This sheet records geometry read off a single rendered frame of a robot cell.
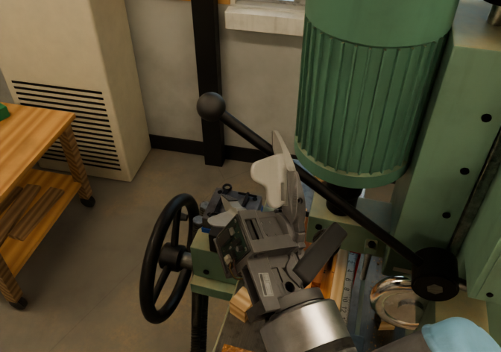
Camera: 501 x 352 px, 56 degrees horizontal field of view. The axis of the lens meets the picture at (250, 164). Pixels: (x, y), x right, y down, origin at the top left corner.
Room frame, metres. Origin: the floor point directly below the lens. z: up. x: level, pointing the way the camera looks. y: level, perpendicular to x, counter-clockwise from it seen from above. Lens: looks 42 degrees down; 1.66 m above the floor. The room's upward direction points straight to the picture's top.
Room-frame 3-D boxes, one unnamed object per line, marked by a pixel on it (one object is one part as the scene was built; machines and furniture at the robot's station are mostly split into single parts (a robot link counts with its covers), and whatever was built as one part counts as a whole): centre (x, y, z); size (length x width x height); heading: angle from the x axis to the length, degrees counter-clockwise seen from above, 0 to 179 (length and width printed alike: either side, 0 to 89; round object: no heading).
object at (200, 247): (0.60, 0.03, 0.91); 0.15 x 0.14 x 0.09; 164
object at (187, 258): (0.62, 0.10, 0.81); 0.29 x 0.20 x 0.29; 164
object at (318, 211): (0.54, -0.17, 1.03); 0.14 x 0.07 x 0.09; 74
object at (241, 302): (0.46, 0.01, 0.92); 0.04 x 0.03 x 0.04; 143
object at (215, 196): (0.60, 0.03, 0.99); 0.13 x 0.11 x 0.06; 164
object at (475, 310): (0.35, -0.29, 1.02); 0.09 x 0.07 x 0.12; 164
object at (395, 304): (0.40, -0.25, 1.02); 0.12 x 0.03 x 0.12; 74
